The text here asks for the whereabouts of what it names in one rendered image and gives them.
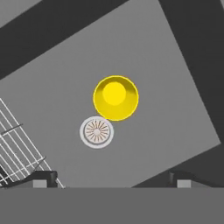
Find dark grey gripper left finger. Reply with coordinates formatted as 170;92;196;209
5;170;59;189

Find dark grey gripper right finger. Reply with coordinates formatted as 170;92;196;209
168;170;218;189

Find round white sink drain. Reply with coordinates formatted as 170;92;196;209
79;115;116;150

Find yellow bowl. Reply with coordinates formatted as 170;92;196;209
92;74;140;123

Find white wire drying rack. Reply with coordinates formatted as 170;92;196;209
0;97;66;189

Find grey sink basin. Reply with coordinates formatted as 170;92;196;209
0;0;224;189

